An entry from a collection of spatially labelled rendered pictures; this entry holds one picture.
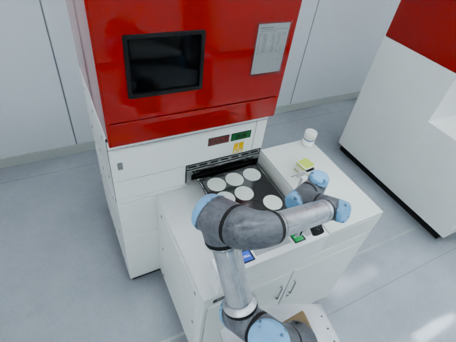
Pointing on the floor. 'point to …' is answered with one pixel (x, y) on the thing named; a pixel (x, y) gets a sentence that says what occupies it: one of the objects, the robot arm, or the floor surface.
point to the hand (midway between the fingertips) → (298, 235)
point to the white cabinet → (318, 279)
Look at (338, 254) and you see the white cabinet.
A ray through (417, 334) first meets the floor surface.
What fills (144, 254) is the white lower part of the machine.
